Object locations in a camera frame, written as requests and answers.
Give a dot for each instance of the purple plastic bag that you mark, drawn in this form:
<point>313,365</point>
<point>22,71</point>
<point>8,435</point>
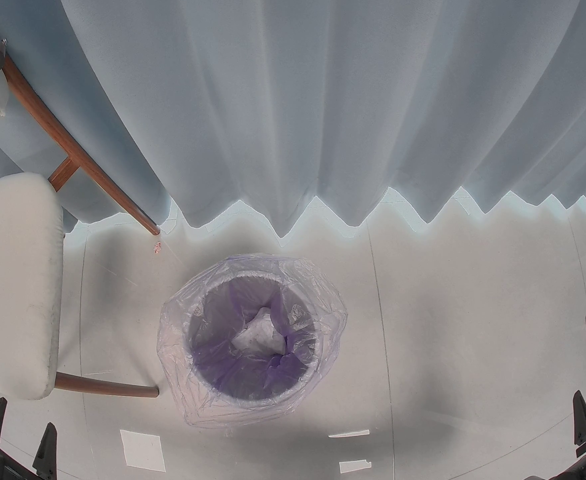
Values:
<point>213,348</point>

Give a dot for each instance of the white trash bin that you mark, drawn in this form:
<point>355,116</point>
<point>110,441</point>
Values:
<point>253,273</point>

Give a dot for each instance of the wooden chair white cushions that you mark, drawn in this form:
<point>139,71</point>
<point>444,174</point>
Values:
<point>17,268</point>

